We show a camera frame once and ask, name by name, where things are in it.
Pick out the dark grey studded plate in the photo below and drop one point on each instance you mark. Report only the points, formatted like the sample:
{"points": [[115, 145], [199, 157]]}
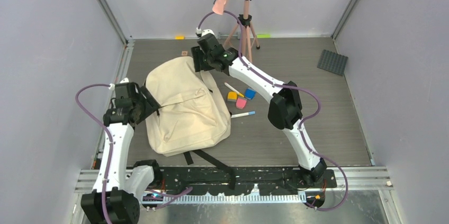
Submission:
{"points": [[332, 62]]}

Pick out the blue capped white marker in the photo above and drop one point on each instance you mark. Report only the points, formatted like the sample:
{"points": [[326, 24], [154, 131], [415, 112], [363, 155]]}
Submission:
{"points": [[239, 115]]}

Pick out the yellow capped white marker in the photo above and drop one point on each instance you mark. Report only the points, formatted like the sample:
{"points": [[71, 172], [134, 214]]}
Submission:
{"points": [[233, 89]]}

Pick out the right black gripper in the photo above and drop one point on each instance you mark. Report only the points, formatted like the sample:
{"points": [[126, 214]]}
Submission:
{"points": [[197, 53]]}

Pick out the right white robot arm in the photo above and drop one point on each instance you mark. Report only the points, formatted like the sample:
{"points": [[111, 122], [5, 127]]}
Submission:
{"points": [[285, 107]]}

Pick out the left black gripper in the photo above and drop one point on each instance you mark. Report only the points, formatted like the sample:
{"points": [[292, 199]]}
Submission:
{"points": [[151, 105]]}

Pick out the beige canvas backpack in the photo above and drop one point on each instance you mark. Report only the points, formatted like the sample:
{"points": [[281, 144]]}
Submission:
{"points": [[192, 113]]}

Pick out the blue small eraser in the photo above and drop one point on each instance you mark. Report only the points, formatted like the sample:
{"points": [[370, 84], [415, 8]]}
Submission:
{"points": [[249, 93]]}

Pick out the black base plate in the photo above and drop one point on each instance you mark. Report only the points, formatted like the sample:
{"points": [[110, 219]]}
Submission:
{"points": [[269, 180]]}

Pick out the green tape piece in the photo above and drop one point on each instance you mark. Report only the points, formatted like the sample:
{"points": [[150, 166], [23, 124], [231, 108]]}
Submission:
{"points": [[263, 36]]}

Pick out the pink eraser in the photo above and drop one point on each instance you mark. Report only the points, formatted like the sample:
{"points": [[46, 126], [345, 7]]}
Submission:
{"points": [[240, 103]]}

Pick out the yellow orange eraser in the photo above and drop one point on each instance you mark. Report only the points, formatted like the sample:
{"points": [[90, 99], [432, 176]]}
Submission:
{"points": [[232, 96]]}

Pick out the pink tripod stand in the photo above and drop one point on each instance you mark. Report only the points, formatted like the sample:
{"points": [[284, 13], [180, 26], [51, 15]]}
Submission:
{"points": [[248, 35]]}

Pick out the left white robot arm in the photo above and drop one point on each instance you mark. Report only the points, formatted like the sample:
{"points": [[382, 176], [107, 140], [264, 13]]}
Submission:
{"points": [[115, 196]]}

